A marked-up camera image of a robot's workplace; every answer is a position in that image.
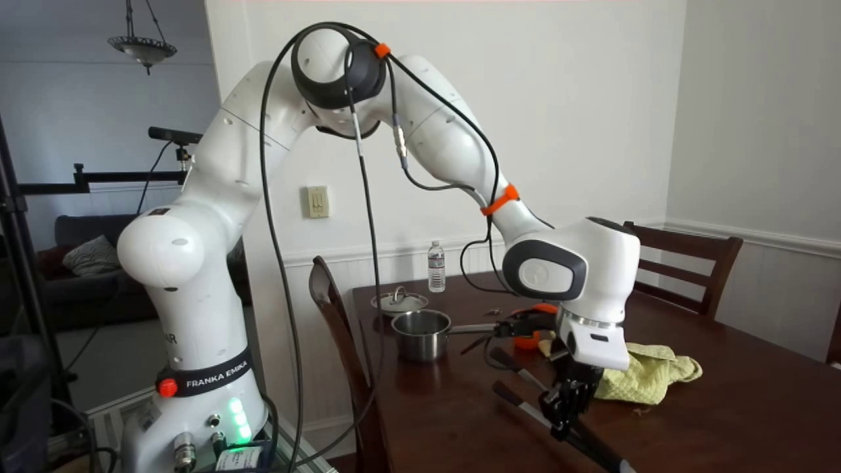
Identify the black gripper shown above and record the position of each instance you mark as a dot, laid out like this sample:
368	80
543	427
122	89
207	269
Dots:
568	394

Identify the black metal tongs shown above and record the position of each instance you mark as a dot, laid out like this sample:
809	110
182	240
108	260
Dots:
582	436

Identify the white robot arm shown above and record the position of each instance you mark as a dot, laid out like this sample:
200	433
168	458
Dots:
341	81

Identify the orange plastic cup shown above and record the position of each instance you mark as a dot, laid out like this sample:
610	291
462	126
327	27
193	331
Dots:
532	325

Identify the yellow-green cloth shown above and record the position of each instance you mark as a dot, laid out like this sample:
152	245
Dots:
649	375

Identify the steel saucepan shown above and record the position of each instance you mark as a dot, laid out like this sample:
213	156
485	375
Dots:
420	333

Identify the clear water bottle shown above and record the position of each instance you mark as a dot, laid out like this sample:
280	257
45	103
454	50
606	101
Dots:
436	272

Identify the glass pot lid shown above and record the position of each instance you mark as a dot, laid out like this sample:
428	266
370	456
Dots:
394	303

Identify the dark wooden chair far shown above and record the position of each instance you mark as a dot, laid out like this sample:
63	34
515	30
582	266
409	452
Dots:
683	269

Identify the dark wooden chair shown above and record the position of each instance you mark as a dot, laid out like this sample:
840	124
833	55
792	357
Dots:
368	440
683	269

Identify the dark wooden chair near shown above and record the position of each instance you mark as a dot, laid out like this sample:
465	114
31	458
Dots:
368	440

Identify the dark sofa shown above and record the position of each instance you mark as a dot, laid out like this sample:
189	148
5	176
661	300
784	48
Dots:
83	278

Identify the hanging ceiling lamp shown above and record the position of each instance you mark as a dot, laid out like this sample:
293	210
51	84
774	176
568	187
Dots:
146	50

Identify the black tripod stand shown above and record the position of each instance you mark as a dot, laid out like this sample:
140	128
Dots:
31	375

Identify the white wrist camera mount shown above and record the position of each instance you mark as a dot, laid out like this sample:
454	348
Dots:
592	343

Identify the white wall light switch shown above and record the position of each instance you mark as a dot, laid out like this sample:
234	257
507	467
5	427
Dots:
317	202

